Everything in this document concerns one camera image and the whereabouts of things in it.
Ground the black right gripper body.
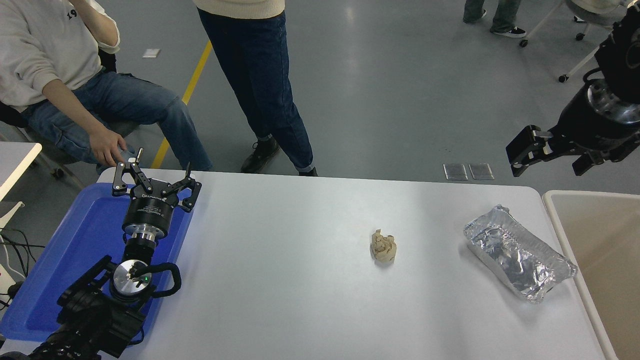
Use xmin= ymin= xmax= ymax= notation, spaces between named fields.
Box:
xmin=555 ymin=90 xmax=640 ymax=161

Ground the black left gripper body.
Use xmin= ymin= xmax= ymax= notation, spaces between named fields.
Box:
xmin=123 ymin=180 xmax=181 ymax=234

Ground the silver foil tray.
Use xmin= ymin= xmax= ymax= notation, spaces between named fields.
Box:
xmin=463 ymin=204 xmax=578 ymax=304

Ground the metal floor plate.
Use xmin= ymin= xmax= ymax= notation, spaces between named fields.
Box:
xmin=443 ymin=163 xmax=469 ymax=181
xmin=468 ymin=163 xmax=495 ymax=181

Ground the seated person's right hand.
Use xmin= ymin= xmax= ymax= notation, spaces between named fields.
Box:
xmin=89 ymin=125 xmax=128 ymax=167

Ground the blue plastic tray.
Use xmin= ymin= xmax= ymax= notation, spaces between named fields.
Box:
xmin=0 ymin=182 xmax=195 ymax=343

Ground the large pale bin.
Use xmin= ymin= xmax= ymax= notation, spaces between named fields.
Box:
xmin=542 ymin=190 xmax=640 ymax=360

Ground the white-framed wheeled chair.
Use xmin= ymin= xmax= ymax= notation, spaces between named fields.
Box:
xmin=519 ymin=0 xmax=632 ymax=84

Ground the white side table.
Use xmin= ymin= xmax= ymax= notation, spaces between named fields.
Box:
xmin=0 ymin=141 xmax=43 ymax=232

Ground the distant person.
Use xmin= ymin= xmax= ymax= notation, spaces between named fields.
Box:
xmin=462 ymin=0 xmax=527 ymax=39

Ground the black office chair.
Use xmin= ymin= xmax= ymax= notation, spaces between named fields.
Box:
xmin=0 ymin=47 xmax=143 ymax=191

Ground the standing person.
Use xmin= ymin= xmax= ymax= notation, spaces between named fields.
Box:
xmin=192 ymin=0 xmax=319 ymax=177

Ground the seated person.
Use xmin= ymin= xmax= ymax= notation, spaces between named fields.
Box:
xmin=0 ymin=0 xmax=213 ymax=173

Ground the white power strip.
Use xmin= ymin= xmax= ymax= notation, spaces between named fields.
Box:
xmin=0 ymin=263 xmax=15 ymax=297

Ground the crumpled tan paper ball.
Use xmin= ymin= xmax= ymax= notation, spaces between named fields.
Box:
xmin=370 ymin=229 xmax=398 ymax=263

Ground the black cable bundle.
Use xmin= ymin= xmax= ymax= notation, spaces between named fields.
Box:
xmin=0 ymin=228 xmax=47 ymax=310

